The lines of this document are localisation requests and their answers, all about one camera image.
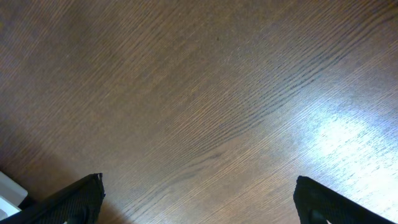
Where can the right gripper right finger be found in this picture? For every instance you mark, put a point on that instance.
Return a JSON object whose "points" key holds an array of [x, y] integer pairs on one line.
{"points": [[316, 203]]}

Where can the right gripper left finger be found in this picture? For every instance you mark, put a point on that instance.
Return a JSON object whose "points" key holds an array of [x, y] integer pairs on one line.
{"points": [[78, 203]]}

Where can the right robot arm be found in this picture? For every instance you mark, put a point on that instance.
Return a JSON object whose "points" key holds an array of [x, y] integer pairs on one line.
{"points": [[14, 198]]}

